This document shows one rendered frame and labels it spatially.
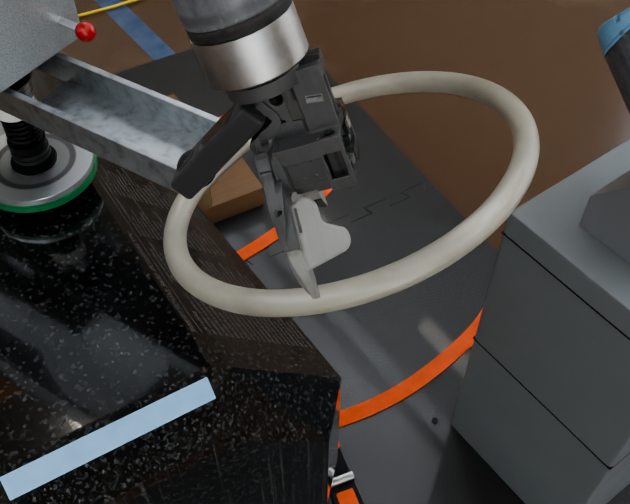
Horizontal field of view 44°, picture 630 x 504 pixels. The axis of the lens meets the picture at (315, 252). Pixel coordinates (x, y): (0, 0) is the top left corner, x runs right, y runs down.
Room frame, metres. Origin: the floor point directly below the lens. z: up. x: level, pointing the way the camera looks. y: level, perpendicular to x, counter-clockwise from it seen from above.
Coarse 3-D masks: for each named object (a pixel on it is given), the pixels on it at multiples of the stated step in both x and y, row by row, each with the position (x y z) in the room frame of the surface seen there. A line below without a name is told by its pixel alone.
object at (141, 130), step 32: (64, 64) 1.05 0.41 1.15; (0, 96) 0.98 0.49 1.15; (64, 96) 1.01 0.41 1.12; (96, 96) 1.01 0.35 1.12; (128, 96) 0.98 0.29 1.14; (160, 96) 0.95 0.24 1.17; (64, 128) 0.91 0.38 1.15; (96, 128) 0.88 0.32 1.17; (128, 128) 0.93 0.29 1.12; (160, 128) 0.93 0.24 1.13; (192, 128) 0.91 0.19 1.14; (128, 160) 0.84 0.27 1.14; (160, 160) 0.81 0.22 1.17
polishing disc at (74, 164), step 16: (0, 144) 1.11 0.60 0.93; (64, 144) 1.11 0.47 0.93; (0, 160) 1.07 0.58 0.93; (64, 160) 1.07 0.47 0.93; (80, 160) 1.07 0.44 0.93; (0, 176) 1.03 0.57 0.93; (16, 176) 1.03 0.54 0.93; (32, 176) 1.03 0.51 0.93; (48, 176) 1.03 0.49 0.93; (64, 176) 1.03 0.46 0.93; (80, 176) 1.03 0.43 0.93; (0, 192) 0.98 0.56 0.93; (16, 192) 0.98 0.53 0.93; (32, 192) 0.98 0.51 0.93; (48, 192) 0.98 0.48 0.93; (64, 192) 0.99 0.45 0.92
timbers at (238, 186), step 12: (168, 96) 2.31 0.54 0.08; (240, 168) 1.92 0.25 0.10; (228, 180) 1.86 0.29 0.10; (240, 180) 1.86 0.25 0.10; (252, 180) 1.86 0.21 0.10; (216, 192) 1.80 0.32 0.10; (228, 192) 1.80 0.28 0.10; (240, 192) 1.80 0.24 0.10; (252, 192) 1.81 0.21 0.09; (216, 204) 1.75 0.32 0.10; (228, 204) 1.77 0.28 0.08; (240, 204) 1.79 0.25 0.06; (252, 204) 1.81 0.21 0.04; (216, 216) 1.74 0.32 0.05; (228, 216) 1.76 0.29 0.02
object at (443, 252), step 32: (352, 96) 0.93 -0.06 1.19; (480, 96) 0.82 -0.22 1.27; (512, 96) 0.78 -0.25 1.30; (512, 128) 0.72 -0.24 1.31; (512, 160) 0.64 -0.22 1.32; (512, 192) 0.59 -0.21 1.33; (480, 224) 0.54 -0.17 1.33; (416, 256) 0.51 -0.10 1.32; (448, 256) 0.51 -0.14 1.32; (192, 288) 0.55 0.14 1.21; (224, 288) 0.53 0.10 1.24; (320, 288) 0.49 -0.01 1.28; (352, 288) 0.49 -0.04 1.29; (384, 288) 0.48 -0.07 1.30
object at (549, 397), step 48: (624, 144) 1.20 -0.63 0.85; (576, 192) 1.06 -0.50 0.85; (528, 240) 0.96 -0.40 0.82; (576, 240) 0.94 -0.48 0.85; (528, 288) 0.94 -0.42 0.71; (576, 288) 0.86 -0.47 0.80; (624, 288) 0.83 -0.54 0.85; (480, 336) 1.00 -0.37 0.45; (528, 336) 0.91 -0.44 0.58; (576, 336) 0.83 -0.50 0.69; (624, 336) 0.77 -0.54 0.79; (480, 384) 0.97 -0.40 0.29; (528, 384) 0.88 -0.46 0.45; (576, 384) 0.80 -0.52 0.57; (624, 384) 0.74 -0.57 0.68; (480, 432) 0.93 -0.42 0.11; (528, 432) 0.84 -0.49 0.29; (576, 432) 0.77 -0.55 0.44; (624, 432) 0.70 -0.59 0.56; (528, 480) 0.80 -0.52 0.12; (576, 480) 0.73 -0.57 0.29; (624, 480) 0.80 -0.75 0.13
